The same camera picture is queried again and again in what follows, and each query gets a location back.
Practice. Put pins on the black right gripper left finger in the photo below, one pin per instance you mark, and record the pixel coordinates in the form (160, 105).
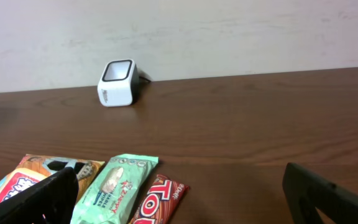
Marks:
(52, 200)

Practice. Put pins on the large yellow snack bag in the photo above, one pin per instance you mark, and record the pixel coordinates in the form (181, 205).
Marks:
(33, 168)

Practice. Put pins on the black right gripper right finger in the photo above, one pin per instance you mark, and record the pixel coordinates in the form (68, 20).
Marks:
(307, 192)

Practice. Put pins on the red Top chocolate bar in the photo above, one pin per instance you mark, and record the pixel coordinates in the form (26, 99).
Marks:
(160, 201)

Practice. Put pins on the white barcode scanner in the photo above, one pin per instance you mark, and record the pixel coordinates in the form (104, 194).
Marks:
(119, 83)

